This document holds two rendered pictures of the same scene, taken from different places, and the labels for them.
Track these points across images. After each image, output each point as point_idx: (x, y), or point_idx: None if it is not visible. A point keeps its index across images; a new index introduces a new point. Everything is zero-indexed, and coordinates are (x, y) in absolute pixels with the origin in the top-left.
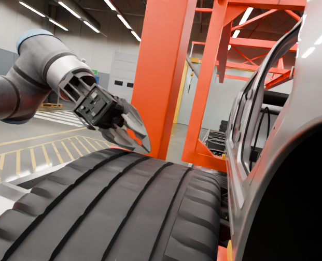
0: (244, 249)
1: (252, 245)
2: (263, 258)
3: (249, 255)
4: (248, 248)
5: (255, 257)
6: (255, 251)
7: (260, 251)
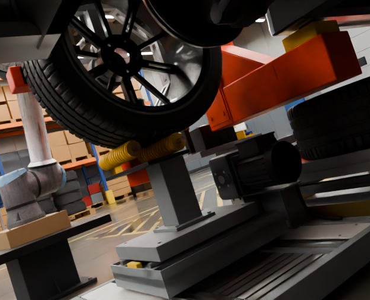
0: (269, 12)
1: (272, 2)
2: (284, 4)
3: (275, 13)
4: (271, 8)
5: (279, 10)
6: (277, 6)
7: (279, 2)
